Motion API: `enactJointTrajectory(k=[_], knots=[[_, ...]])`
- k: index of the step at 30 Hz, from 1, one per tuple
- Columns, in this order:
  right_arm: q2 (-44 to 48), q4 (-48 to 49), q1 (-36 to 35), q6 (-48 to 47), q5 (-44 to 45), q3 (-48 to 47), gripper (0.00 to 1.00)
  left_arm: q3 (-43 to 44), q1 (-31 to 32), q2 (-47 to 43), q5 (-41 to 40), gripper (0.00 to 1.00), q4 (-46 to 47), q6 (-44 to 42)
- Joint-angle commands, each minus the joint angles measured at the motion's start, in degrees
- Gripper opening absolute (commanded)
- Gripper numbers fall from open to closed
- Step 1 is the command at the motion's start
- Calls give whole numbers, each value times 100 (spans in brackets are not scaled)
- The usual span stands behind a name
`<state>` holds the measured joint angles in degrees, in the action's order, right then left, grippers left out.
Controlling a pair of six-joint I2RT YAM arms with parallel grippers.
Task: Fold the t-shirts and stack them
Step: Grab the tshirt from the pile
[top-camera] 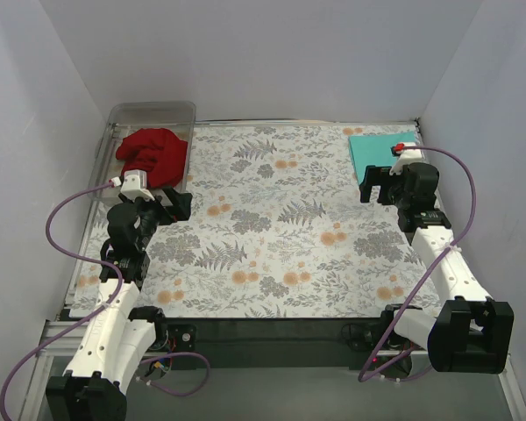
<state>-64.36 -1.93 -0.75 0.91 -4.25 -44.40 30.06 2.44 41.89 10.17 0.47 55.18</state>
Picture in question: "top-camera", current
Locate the red t shirt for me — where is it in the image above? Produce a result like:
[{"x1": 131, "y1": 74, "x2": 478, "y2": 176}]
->
[{"x1": 115, "y1": 128, "x2": 188, "y2": 189}]

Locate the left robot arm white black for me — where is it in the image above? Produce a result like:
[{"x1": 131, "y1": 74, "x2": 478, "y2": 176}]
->
[{"x1": 46, "y1": 188, "x2": 192, "y2": 420}]

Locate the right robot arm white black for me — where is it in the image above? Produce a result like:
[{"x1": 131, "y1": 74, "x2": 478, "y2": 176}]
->
[{"x1": 359, "y1": 162, "x2": 514, "y2": 375}]

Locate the folded teal t shirt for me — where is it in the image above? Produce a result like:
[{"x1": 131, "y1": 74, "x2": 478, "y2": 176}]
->
[{"x1": 349, "y1": 132, "x2": 416, "y2": 183}]

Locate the clear plastic bin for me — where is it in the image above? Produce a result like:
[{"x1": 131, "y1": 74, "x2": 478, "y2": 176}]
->
[{"x1": 89, "y1": 101, "x2": 196, "y2": 196}]

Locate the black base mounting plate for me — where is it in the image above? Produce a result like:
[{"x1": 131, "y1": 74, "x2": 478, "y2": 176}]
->
[{"x1": 163, "y1": 318, "x2": 387, "y2": 370}]

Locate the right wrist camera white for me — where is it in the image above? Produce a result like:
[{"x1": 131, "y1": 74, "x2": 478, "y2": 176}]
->
[{"x1": 389, "y1": 142, "x2": 424, "y2": 175}]

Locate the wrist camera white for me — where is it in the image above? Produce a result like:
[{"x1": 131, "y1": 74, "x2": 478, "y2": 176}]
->
[
  {"x1": 389, "y1": 142, "x2": 424, "y2": 175},
  {"x1": 109, "y1": 169, "x2": 154, "y2": 201}
]

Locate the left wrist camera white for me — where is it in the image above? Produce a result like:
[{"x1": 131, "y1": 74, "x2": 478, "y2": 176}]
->
[{"x1": 109, "y1": 169, "x2": 154, "y2": 201}]

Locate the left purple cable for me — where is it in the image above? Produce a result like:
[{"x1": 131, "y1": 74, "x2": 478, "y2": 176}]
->
[{"x1": 0, "y1": 182, "x2": 211, "y2": 420}]

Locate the purple cable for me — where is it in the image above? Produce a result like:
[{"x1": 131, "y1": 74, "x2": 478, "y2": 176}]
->
[
  {"x1": 0, "y1": 182, "x2": 211, "y2": 420},
  {"x1": 358, "y1": 146, "x2": 477, "y2": 383}
]

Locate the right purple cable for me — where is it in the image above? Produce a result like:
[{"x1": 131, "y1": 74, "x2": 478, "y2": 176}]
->
[{"x1": 358, "y1": 146, "x2": 477, "y2": 383}]

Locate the aluminium frame rail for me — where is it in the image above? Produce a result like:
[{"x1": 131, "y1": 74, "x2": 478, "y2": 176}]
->
[{"x1": 17, "y1": 319, "x2": 97, "y2": 421}]

